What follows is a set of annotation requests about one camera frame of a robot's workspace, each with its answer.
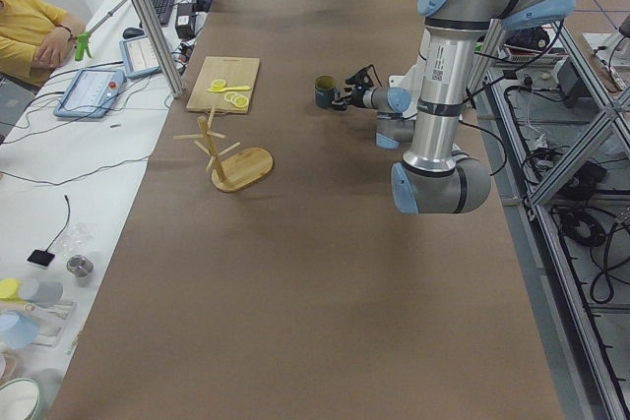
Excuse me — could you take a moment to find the wooden cutting board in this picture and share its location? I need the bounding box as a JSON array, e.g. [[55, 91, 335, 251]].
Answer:
[[186, 56, 260, 114]]

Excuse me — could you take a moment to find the yellow cup lying down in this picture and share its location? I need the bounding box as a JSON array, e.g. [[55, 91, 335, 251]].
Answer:
[[0, 278, 22, 301]]

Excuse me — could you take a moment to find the black computer mouse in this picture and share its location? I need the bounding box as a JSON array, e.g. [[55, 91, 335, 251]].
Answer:
[[122, 28, 145, 39]]

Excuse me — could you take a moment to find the silver aluminium frame post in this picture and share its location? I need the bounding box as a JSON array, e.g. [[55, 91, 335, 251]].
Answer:
[[132, 0, 183, 98]]

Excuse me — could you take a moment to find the light blue cup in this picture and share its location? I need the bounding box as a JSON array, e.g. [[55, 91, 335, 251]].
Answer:
[[1, 311, 39, 349]]

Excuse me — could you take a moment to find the small metal cylinder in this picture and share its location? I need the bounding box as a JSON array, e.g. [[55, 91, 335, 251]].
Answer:
[[66, 255, 95, 287]]

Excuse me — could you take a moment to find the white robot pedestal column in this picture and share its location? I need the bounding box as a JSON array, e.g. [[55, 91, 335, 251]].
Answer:
[[390, 27, 477, 119]]

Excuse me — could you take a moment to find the lemon slice near knife tip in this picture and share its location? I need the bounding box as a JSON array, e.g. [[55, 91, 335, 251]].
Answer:
[[209, 79, 226, 91]]

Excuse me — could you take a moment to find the yellow plastic knife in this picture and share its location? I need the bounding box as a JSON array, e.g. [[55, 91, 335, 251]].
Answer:
[[207, 86, 251, 93]]

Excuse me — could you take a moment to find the white bowl green rim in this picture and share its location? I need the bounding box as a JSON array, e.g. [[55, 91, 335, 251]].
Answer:
[[1, 378, 44, 420]]

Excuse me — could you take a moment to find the middle lemon slice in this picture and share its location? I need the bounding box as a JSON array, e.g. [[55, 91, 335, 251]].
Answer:
[[224, 92, 247, 106]]

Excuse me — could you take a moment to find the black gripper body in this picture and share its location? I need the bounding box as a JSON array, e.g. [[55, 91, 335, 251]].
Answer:
[[347, 88, 370, 108]]

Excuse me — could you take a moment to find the person in yellow shirt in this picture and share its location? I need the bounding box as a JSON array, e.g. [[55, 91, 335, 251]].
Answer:
[[1, 0, 86, 88]]

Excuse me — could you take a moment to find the far blue teach pendant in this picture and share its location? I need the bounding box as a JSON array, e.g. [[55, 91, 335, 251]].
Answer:
[[119, 35, 160, 79]]

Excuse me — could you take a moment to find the blue teach pendant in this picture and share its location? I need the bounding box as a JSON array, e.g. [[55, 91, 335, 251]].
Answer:
[[119, 35, 160, 79], [53, 68, 126, 119]]

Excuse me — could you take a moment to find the blue mug with green inside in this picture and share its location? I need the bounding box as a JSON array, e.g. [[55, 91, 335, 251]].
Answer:
[[314, 76, 340, 109]]

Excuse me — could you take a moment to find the grey cup lying down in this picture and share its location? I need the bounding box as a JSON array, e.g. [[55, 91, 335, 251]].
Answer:
[[18, 278, 63, 307]]

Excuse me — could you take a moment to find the small black pad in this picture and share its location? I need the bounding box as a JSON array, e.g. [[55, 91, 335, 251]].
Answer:
[[27, 249, 55, 268]]

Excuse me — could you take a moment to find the black power adapter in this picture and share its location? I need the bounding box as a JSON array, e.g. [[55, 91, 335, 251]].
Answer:
[[175, 3, 196, 40]]

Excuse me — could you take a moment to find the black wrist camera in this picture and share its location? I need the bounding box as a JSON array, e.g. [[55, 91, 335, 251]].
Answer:
[[345, 64, 374, 88]]

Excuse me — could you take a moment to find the green plastic clamp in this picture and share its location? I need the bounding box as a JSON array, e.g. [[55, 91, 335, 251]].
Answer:
[[75, 31, 93, 61]]

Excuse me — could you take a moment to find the near blue teach pendant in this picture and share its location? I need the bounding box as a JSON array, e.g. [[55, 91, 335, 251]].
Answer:
[[53, 68, 126, 119]]

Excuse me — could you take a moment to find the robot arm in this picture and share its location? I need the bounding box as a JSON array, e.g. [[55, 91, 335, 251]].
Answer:
[[391, 0, 577, 213]]

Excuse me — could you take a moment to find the wooden cup storage rack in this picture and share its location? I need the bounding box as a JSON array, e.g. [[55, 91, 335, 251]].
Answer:
[[173, 106, 274, 193]]

